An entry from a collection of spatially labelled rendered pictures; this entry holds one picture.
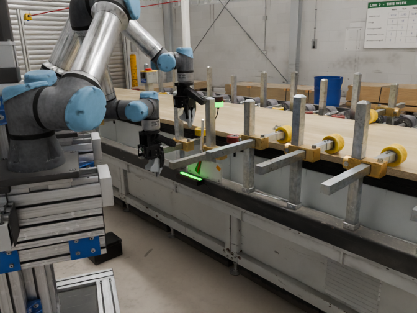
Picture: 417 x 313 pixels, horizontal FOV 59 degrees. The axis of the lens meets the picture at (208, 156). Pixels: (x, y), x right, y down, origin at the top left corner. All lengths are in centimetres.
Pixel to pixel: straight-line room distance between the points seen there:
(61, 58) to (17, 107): 65
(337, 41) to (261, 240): 738
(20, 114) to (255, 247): 151
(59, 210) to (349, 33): 833
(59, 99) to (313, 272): 146
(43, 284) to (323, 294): 128
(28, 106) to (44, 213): 30
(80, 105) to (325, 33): 848
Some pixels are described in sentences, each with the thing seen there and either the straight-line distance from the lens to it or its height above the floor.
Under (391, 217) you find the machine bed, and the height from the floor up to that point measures 69.
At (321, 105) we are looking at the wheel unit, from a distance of 267.
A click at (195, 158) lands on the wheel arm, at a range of 171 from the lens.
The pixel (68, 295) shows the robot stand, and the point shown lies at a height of 21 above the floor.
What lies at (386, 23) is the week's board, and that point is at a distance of 878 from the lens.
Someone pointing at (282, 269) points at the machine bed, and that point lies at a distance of 211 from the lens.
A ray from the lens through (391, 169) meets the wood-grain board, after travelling 154.
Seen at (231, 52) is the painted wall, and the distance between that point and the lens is 1061.
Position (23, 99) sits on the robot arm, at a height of 123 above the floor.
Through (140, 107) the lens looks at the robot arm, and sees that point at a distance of 138.
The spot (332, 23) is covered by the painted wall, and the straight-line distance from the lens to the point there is 919.
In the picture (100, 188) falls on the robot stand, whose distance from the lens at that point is 112.
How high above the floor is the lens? 136
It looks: 17 degrees down
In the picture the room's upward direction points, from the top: 1 degrees counter-clockwise
